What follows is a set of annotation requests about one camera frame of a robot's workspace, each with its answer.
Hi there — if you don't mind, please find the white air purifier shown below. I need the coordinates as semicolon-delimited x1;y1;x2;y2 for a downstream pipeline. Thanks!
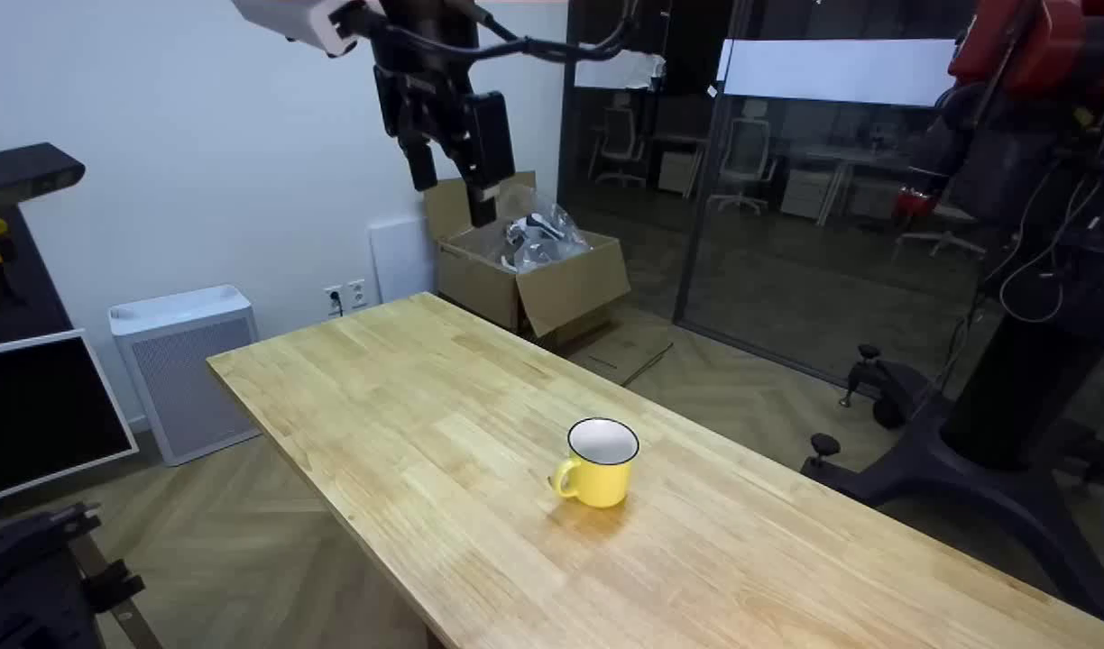
104;283;264;468

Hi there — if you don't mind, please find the white board behind glass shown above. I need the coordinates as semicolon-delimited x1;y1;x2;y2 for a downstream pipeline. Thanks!
712;35;967;112

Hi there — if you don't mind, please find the white wall outlet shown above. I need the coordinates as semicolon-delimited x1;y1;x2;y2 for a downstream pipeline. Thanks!
322;276;376;320

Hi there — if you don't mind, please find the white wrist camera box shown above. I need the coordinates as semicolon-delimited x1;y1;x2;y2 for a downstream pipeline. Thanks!
231;0;365;63

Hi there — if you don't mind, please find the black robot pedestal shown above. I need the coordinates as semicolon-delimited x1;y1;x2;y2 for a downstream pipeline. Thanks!
801;212;1104;630

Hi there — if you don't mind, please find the white wall panel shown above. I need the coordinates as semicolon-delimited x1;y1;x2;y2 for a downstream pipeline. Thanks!
365;212;441;307

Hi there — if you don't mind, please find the black equipment stand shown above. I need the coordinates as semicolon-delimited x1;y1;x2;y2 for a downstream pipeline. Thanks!
0;499;161;649

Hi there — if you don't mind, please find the black monitor with white frame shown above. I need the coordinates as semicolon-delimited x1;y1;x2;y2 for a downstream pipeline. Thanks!
0;329;144;511

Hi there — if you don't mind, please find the black shelf unit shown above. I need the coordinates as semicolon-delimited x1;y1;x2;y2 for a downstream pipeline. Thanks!
0;112;89;354

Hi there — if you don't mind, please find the red office chair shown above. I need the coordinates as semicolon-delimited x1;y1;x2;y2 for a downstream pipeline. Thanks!
890;184;993;262

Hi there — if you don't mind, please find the open cardboard box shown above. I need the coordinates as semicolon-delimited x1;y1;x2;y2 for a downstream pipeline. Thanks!
418;171;634;347

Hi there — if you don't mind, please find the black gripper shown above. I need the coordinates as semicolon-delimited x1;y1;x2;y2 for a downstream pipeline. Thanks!
368;0;519;230

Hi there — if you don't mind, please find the yellow enamel mug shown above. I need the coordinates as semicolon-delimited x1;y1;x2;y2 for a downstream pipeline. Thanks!
548;416;644;511

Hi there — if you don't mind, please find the red Baxter robot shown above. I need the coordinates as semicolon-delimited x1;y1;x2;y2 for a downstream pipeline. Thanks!
890;0;1104;230

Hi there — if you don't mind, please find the crumpled clear plastic bag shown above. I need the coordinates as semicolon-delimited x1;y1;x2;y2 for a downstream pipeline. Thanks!
495;202;590;279

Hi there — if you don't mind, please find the white paper on glass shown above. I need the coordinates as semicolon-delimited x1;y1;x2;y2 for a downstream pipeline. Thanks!
569;51;670;94

